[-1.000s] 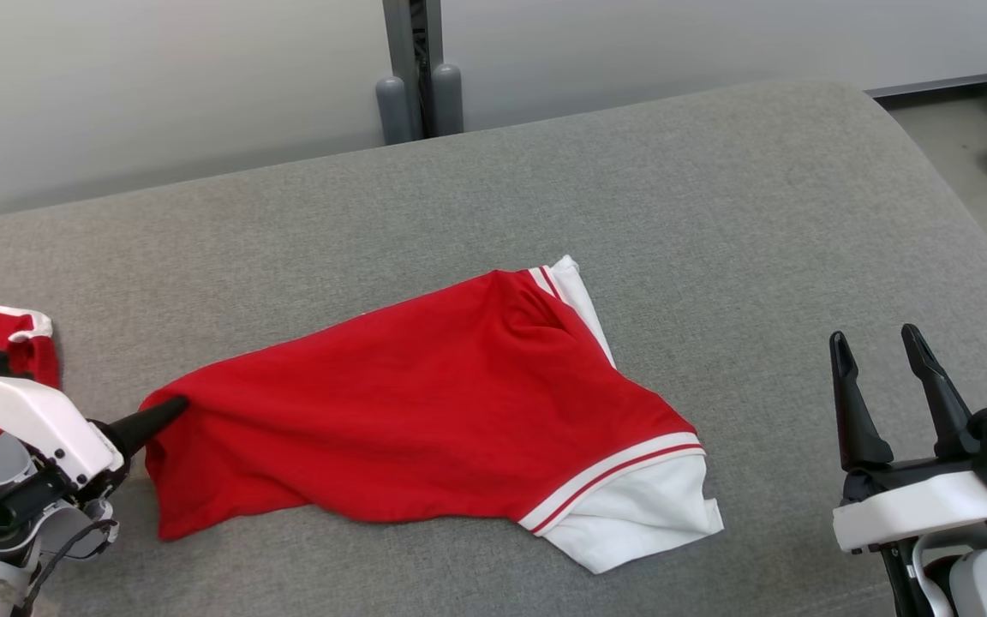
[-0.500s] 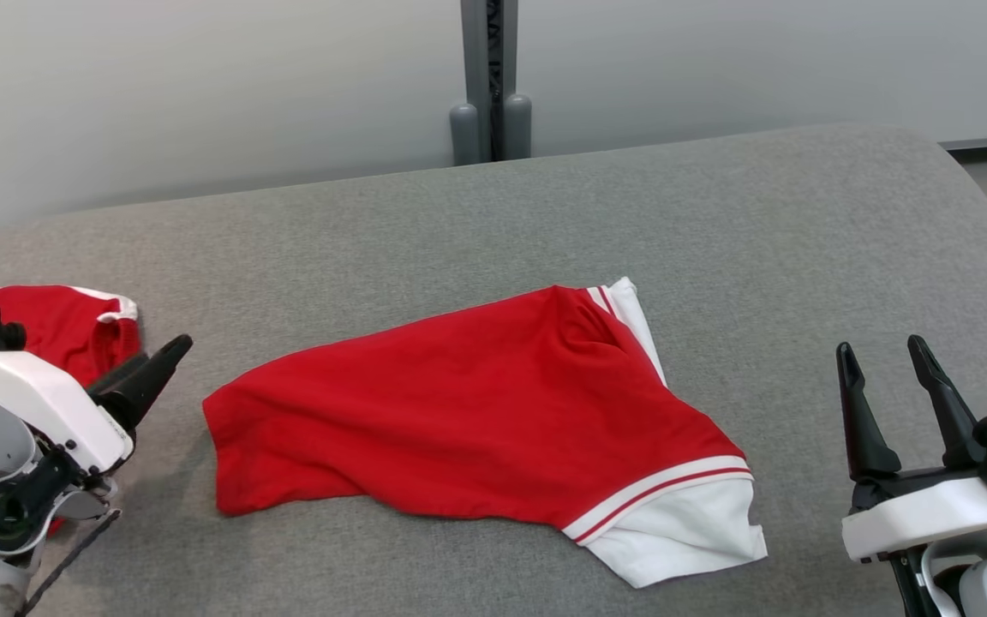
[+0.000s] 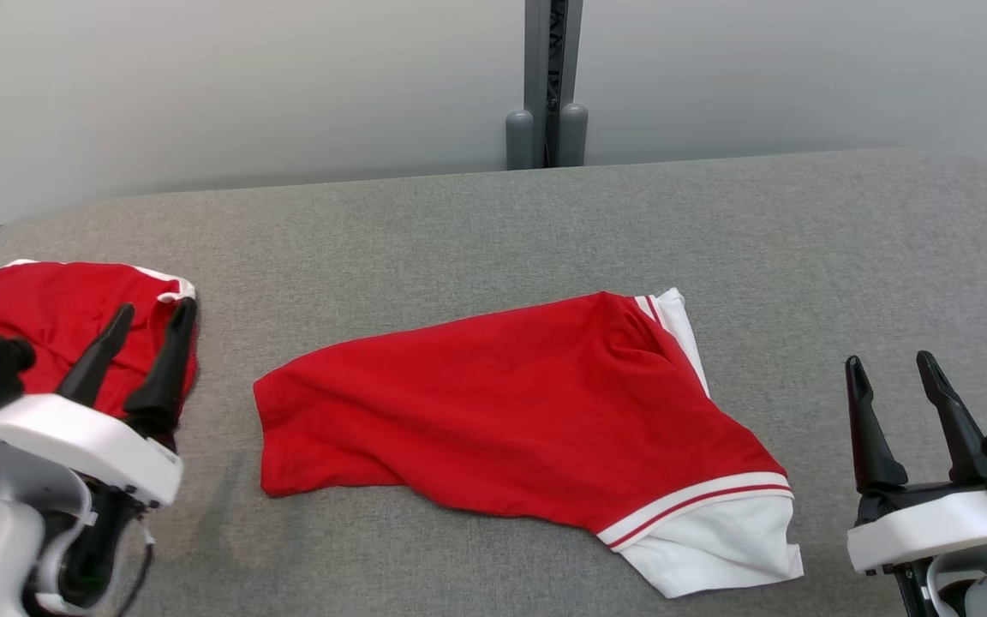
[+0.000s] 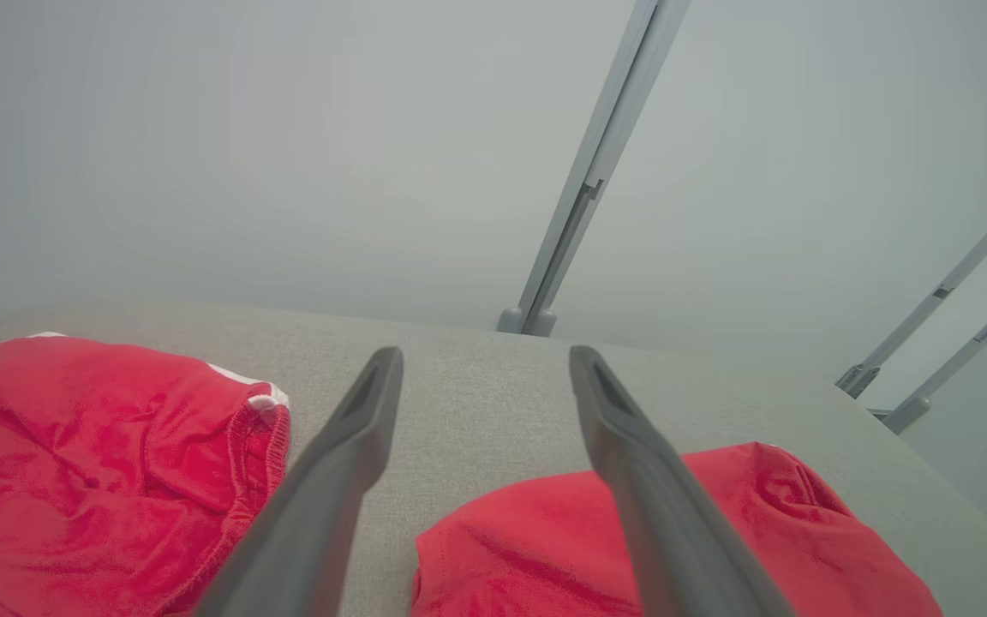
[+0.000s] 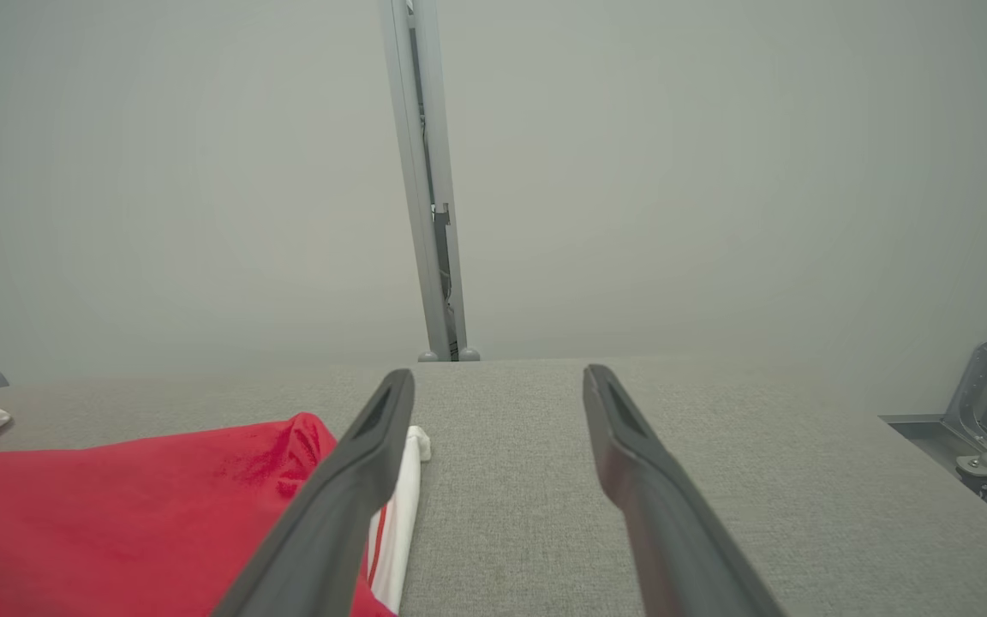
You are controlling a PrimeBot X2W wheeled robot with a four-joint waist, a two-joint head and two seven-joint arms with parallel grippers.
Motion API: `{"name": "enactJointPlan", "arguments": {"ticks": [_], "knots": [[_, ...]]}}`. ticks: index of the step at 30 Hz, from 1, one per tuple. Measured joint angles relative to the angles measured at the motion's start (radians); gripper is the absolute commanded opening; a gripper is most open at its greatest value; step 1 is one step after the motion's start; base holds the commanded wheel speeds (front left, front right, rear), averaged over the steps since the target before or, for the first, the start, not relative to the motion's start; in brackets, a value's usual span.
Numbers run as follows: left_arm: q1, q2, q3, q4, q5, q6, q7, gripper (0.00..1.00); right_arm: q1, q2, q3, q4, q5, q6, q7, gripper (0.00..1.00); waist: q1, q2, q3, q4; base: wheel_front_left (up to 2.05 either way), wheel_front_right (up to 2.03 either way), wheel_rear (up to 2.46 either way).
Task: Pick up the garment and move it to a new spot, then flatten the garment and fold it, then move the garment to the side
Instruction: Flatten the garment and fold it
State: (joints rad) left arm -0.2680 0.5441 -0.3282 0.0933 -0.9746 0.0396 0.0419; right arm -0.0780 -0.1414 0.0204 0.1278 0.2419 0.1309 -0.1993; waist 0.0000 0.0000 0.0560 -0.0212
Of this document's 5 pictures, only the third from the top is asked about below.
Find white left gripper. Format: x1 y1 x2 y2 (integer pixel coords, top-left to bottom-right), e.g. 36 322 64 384
0 297 200 507

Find grey partition post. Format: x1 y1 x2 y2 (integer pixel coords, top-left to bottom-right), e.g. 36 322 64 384
505 0 589 171

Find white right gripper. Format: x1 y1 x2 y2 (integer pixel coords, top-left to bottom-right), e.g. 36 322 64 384
844 350 987 574

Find red white-striped shorts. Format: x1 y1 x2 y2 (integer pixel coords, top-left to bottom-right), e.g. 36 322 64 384
0 259 201 440

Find red white jersey shirt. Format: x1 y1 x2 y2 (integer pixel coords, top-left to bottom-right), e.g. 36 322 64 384
253 288 805 600

